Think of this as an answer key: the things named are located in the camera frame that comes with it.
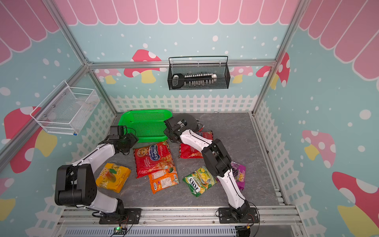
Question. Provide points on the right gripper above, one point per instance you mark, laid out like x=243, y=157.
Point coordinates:
x=166, y=131

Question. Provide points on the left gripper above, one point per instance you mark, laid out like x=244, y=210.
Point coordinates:
x=131, y=136

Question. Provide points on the green plastic basket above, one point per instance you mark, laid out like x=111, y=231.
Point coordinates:
x=147, y=125

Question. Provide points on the red candy bag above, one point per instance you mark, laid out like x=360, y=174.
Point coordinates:
x=193, y=143
x=153, y=158

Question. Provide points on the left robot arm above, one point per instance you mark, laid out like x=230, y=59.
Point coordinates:
x=76, y=184

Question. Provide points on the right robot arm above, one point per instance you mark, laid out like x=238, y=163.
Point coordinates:
x=218, y=161

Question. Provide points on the yellow candy bag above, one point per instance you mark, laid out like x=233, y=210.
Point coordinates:
x=113, y=177

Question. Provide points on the orange candy bag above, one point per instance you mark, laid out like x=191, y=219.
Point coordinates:
x=163, y=179

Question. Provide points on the green Fox's candy bag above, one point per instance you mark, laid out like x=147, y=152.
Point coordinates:
x=200, y=181

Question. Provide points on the purple candy bag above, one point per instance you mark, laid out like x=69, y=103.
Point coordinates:
x=239, y=173

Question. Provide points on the small green circuit board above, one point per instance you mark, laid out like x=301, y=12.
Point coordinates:
x=120, y=231

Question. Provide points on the black wire mesh basket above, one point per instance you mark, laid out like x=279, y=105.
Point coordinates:
x=198, y=72

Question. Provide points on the white wire basket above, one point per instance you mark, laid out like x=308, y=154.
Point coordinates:
x=66, y=109

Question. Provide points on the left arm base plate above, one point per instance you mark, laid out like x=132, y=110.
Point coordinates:
x=129, y=216

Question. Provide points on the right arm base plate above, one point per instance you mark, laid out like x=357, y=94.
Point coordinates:
x=228, y=215

